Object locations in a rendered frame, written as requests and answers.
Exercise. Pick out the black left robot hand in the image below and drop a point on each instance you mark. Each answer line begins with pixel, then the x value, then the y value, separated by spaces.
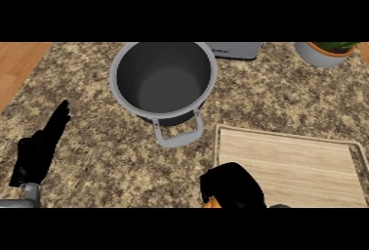
pixel 35 153

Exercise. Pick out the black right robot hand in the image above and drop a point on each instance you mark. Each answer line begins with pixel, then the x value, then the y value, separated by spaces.
pixel 234 185

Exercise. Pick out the orange-brown croissant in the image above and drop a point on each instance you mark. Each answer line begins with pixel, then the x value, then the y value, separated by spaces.
pixel 211 203

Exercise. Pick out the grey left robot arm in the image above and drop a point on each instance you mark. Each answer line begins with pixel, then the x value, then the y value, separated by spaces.
pixel 23 197

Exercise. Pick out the pale wooden tray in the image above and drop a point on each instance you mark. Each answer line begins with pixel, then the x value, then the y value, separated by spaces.
pixel 288 169

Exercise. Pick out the large grey pot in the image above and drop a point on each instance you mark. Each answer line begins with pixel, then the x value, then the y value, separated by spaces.
pixel 162 84

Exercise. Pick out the white plant pot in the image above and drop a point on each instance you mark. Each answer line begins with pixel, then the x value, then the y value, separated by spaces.
pixel 321 55

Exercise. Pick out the grey appliance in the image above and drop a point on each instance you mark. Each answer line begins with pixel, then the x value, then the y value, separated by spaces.
pixel 234 50

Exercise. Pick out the green plant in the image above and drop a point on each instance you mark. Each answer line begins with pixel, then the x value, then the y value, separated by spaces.
pixel 338 46

